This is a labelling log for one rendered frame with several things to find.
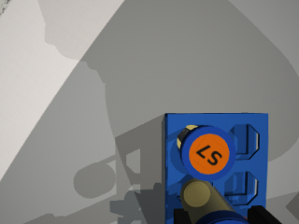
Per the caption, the grey flat mat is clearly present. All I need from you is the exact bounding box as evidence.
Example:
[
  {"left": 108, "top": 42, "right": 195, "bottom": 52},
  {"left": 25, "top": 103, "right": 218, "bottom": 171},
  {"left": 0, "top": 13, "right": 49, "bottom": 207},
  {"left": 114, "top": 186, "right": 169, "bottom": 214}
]
[{"left": 0, "top": 0, "right": 299, "bottom": 224}]

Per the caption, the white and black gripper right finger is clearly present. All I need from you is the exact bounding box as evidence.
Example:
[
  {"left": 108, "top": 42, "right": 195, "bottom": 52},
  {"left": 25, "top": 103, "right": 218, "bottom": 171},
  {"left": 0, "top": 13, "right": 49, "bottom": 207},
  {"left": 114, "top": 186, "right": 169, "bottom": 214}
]
[{"left": 247, "top": 205, "right": 282, "bottom": 224}]

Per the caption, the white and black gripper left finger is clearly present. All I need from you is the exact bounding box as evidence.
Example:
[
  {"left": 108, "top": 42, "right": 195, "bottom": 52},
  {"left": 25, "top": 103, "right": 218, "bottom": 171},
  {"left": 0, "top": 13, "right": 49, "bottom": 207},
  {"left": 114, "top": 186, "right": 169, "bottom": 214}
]
[{"left": 174, "top": 208, "right": 192, "bottom": 224}]

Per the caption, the blue tube rack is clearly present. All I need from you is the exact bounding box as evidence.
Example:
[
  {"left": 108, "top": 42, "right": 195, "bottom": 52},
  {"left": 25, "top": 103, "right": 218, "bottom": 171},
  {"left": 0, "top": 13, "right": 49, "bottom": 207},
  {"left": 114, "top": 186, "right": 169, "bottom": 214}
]
[{"left": 165, "top": 113, "right": 268, "bottom": 224}]

